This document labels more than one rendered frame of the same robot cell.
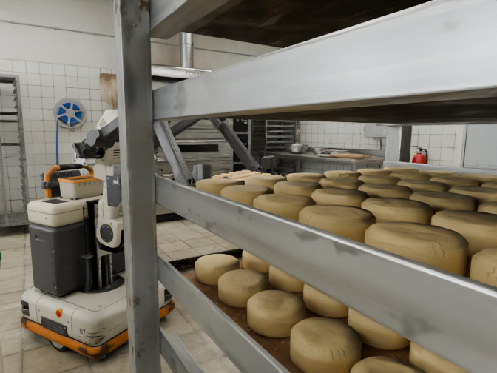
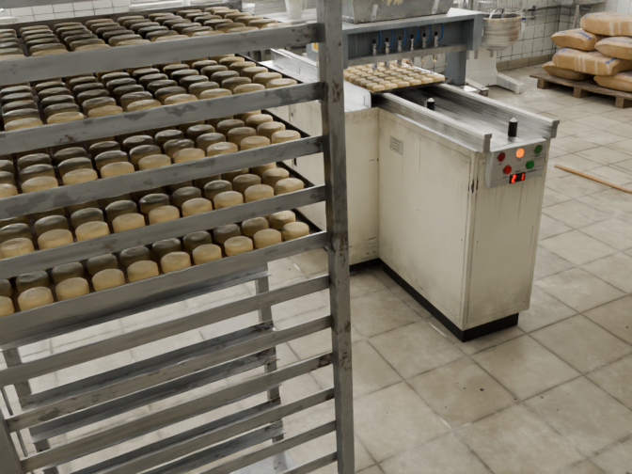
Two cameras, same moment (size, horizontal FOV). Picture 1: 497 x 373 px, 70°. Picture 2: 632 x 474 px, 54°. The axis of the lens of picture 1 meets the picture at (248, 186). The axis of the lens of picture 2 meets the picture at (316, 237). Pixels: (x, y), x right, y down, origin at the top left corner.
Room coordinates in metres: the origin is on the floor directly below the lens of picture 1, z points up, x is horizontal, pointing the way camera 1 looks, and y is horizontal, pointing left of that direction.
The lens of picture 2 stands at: (0.71, -1.25, 1.56)
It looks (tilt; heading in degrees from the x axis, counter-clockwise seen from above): 27 degrees down; 97
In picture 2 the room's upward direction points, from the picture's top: 3 degrees counter-clockwise
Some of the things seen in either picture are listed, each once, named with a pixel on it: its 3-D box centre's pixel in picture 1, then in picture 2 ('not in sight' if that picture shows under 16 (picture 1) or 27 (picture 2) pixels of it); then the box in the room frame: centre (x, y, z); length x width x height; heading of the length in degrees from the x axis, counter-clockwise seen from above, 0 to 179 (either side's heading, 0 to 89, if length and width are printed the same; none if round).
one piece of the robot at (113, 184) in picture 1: (131, 183); not in sight; (1.94, 0.65, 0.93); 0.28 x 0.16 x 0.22; 152
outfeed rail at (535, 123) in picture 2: not in sight; (407, 77); (0.82, 1.81, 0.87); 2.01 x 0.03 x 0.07; 119
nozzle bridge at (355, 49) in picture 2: not in sight; (393, 55); (0.75, 1.64, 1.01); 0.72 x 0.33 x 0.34; 29
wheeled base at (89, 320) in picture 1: (100, 301); not in sight; (2.08, 0.91, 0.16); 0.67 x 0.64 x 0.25; 62
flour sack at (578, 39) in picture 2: not in sight; (592, 37); (2.70, 5.14, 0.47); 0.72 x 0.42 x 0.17; 32
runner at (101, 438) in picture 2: not in sight; (190, 402); (0.35, -0.40, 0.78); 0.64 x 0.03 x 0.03; 32
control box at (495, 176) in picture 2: not in sight; (515, 163); (1.17, 0.89, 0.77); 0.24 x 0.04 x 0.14; 29
